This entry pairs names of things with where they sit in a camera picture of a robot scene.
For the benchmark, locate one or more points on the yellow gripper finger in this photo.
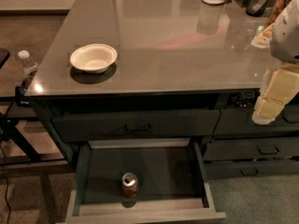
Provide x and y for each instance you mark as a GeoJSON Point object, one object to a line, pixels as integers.
{"type": "Point", "coordinates": [278, 88]}

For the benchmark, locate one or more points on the red coke can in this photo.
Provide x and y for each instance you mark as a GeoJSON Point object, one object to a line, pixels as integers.
{"type": "Point", "coordinates": [129, 183]}

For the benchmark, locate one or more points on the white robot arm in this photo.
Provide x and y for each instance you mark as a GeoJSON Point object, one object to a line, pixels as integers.
{"type": "Point", "coordinates": [284, 40]}

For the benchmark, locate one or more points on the chip bag in drawer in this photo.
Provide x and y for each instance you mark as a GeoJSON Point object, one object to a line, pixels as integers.
{"type": "Point", "coordinates": [243, 99]}

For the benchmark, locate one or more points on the top right drawer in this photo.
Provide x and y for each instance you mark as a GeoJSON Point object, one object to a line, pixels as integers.
{"type": "Point", "coordinates": [237, 123]}

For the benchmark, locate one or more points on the middle right drawer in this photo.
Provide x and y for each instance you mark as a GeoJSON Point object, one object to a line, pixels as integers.
{"type": "Point", "coordinates": [253, 148]}

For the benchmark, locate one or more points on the closed top left drawer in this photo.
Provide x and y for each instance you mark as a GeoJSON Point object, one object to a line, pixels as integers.
{"type": "Point", "coordinates": [136, 124]}

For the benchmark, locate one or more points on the open middle drawer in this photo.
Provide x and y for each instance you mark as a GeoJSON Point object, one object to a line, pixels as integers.
{"type": "Point", "coordinates": [172, 184]}

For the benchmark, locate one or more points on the dark grey cabinet counter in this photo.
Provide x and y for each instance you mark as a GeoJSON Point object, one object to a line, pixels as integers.
{"type": "Point", "coordinates": [171, 55]}

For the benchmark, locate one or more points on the glass jar of snacks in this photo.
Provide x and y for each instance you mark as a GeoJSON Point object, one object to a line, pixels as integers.
{"type": "Point", "coordinates": [276, 10]}

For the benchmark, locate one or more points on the white paper bowl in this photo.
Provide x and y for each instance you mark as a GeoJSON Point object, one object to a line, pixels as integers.
{"type": "Point", "coordinates": [94, 58]}

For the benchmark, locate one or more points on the clear plastic water bottle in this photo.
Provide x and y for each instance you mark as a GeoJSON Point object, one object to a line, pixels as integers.
{"type": "Point", "coordinates": [29, 65]}

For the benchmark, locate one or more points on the black side table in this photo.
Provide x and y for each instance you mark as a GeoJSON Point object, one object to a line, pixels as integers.
{"type": "Point", "coordinates": [19, 109]}

